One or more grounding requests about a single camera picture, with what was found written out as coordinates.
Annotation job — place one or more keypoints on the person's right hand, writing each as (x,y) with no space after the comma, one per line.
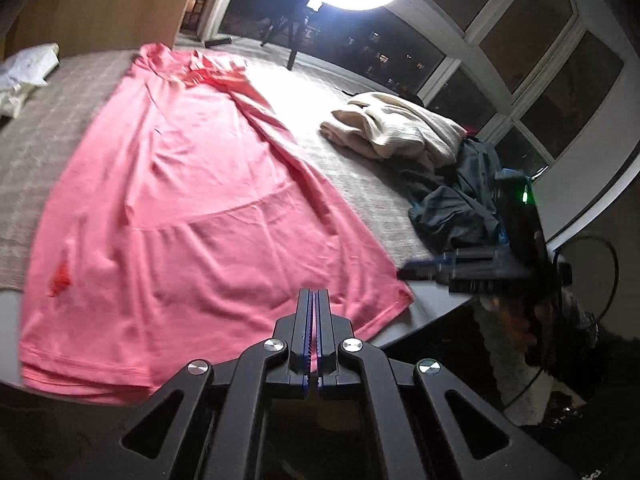
(515,325)

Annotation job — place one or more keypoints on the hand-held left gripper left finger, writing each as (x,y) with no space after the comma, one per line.
(305,320)

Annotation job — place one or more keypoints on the white button shirt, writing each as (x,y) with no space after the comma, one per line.
(25,67)

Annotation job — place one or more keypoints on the pink shirt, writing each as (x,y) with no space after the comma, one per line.
(200,210)

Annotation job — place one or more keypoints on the wooden cabinet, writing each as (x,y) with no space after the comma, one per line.
(100,5)

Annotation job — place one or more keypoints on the grey checked blanket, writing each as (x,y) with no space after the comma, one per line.
(350,175)

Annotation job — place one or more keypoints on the person's dark clothing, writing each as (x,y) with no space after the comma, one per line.
(600,400)

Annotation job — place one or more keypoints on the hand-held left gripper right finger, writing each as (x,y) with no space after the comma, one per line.
(324,320)

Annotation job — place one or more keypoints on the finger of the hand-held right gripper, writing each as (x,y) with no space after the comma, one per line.
(465,257)
(430,274)

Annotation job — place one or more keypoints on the cream knit sweater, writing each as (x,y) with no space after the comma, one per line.
(400,130)

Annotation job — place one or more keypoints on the blue-grey garment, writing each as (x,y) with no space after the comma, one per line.
(460,200)

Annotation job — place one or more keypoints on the black bar-shaped device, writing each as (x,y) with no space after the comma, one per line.
(219,41)

